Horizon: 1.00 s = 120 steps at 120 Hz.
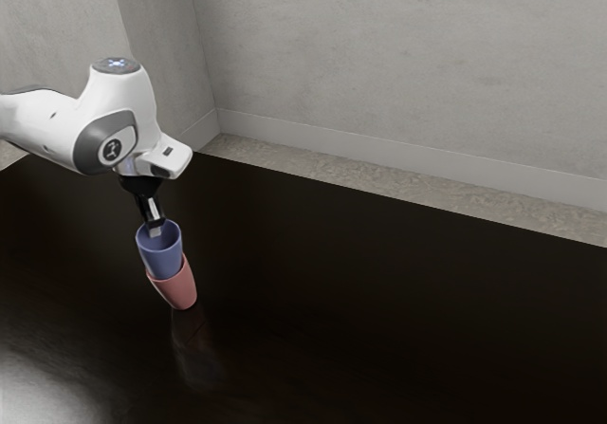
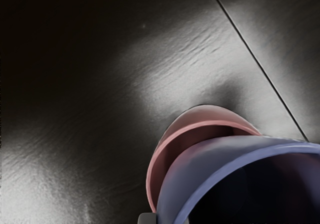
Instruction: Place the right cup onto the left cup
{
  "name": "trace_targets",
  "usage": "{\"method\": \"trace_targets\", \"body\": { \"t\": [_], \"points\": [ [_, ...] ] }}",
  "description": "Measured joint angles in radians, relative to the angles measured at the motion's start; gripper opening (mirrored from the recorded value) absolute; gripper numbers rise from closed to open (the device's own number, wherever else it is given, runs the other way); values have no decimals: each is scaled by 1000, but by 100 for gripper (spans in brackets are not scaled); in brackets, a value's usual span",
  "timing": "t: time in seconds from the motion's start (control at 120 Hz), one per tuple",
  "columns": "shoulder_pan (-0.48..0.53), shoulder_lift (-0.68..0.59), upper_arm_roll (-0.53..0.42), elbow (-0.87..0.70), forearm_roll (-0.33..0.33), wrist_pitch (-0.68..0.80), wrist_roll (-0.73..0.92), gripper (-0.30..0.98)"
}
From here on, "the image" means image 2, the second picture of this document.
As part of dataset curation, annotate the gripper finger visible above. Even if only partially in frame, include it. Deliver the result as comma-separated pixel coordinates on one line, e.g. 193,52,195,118
137,212,158,224

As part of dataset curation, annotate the purple cup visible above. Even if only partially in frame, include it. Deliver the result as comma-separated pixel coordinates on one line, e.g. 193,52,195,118
155,134,320,224

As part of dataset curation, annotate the pink cup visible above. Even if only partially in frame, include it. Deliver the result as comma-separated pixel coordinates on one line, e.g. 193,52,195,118
146,105,263,212

